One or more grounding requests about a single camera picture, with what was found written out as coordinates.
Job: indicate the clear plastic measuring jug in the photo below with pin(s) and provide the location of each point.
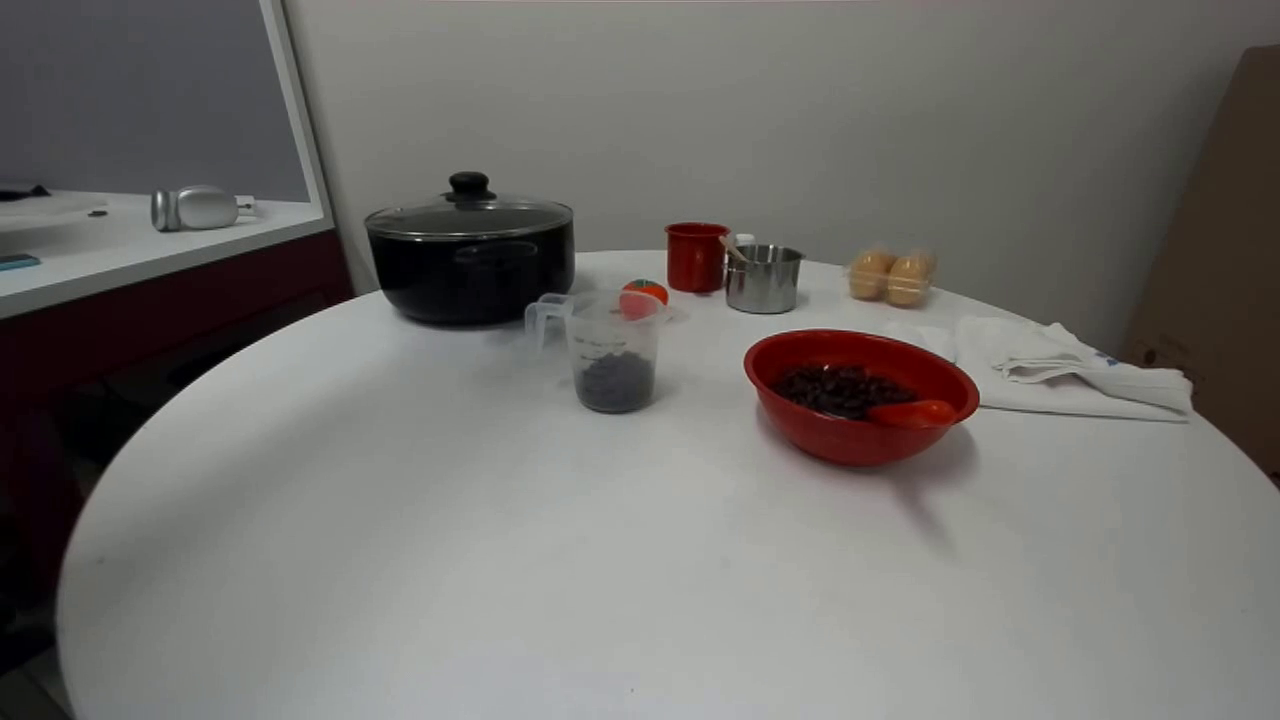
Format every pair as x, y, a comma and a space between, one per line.
619, 348

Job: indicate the dark beans heap in bowl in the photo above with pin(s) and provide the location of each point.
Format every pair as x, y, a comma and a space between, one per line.
832, 388

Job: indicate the red plastic bowl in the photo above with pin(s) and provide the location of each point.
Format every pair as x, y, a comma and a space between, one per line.
841, 440

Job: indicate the toy tomato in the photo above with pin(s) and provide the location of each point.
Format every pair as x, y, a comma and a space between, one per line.
650, 292

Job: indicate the red metal mug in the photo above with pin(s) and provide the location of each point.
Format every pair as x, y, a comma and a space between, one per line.
693, 259

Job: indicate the stainless steel cup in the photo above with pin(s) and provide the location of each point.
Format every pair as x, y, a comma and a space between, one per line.
763, 280

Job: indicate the black cooking pot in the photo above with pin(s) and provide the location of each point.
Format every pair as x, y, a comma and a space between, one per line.
468, 273

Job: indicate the glass pot lid black knob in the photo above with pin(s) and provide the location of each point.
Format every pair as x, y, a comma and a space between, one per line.
468, 215

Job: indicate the beige bread roll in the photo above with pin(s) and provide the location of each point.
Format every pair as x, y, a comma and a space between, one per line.
909, 280
871, 278

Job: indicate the orange-red plastic spoon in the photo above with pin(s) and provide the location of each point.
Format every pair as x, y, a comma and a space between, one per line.
915, 412

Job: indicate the white cloth with blue stripes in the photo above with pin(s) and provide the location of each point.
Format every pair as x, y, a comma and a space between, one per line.
1065, 374

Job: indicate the dark red cabinet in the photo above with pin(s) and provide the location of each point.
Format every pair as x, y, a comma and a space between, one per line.
163, 335

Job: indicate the white counter top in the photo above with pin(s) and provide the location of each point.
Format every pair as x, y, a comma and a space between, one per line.
120, 247

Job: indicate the brown cardboard box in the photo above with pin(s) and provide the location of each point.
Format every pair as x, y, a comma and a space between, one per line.
1221, 266

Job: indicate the white window frame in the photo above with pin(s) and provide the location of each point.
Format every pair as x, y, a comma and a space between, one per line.
305, 146

